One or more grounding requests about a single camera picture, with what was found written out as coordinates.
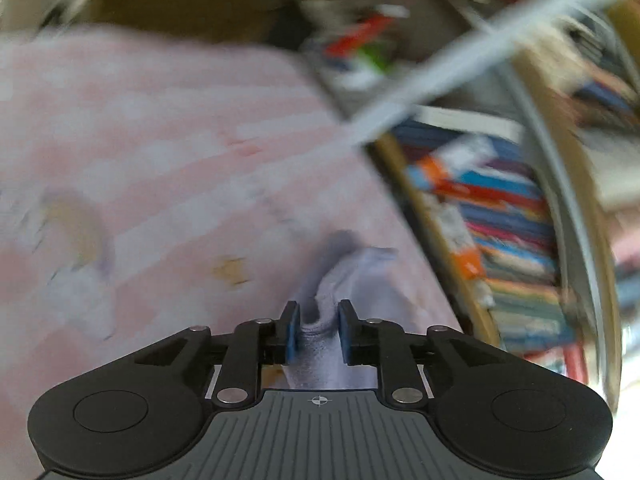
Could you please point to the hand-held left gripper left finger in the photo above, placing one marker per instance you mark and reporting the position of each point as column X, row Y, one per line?
column 292, row 334

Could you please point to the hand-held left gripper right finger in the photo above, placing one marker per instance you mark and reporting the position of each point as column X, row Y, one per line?
column 345, row 334

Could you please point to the light grey sock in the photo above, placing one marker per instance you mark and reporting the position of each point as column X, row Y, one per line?
column 336, row 285

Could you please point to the wooden bookshelf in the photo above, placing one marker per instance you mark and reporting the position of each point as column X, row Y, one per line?
column 430, row 210

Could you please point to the row of colourful books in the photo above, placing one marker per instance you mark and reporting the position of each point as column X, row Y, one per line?
column 505, row 230

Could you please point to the pink checked bed sheet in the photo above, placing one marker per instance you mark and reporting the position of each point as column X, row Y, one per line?
column 165, row 160

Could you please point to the grey metal bar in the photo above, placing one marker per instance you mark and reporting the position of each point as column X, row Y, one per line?
column 450, row 65

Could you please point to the pile of red green packets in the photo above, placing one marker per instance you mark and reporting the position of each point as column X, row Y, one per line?
column 362, row 45

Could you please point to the brown wooden headboard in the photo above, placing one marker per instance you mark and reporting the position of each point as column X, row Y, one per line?
column 185, row 7

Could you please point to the curved grey metal rail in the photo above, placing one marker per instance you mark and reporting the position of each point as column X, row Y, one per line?
column 580, row 240

